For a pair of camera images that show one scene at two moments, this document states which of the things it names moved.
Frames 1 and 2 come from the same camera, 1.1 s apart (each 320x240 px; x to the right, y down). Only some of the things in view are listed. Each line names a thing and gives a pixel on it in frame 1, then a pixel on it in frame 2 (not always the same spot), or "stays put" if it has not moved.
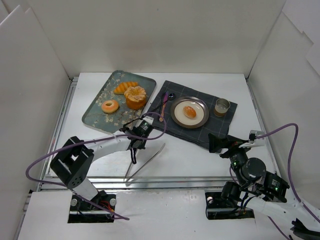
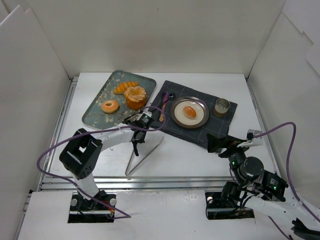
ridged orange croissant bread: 122,87 stays put
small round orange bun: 189,111 stays put
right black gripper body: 225,147 stays put
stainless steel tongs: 127,179 to 128,171
